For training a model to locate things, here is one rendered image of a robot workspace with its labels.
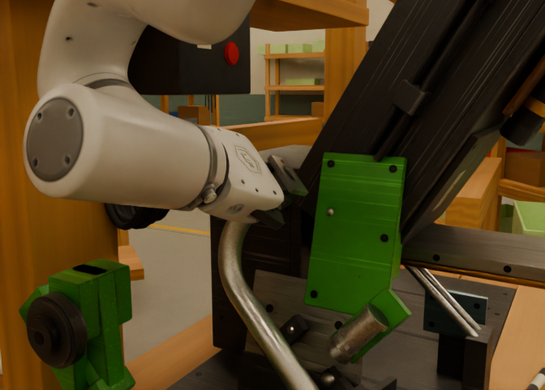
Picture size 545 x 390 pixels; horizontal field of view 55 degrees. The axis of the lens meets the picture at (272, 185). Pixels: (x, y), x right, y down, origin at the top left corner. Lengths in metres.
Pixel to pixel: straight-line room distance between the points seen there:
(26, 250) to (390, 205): 0.46
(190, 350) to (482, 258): 0.55
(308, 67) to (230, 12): 10.12
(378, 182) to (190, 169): 0.31
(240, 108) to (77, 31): 10.72
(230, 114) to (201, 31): 10.93
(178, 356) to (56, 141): 0.68
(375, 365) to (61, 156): 0.69
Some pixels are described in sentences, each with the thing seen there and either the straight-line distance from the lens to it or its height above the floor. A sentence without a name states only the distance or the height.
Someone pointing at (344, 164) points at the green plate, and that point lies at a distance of 0.71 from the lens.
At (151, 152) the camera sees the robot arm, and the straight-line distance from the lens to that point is 0.41.
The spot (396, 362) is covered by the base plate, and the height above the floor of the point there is 0.90.
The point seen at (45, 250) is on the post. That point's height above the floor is 1.16.
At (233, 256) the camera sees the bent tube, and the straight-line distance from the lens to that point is 0.67.
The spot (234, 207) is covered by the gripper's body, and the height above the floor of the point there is 1.24.
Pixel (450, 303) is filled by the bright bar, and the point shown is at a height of 1.04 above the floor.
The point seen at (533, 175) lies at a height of 0.80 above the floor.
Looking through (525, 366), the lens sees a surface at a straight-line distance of 1.02.
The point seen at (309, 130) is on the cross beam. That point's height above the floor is 1.25.
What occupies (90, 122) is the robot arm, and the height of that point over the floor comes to 1.34.
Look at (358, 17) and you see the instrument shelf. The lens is 1.21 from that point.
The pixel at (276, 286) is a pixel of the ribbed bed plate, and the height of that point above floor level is 1.08.
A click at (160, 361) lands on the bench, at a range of 1.00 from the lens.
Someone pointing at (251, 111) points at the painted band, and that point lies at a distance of 11.01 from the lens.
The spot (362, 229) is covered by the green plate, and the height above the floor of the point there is 1.18.
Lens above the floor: 1.36
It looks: 10 degrees down
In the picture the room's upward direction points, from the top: straight up
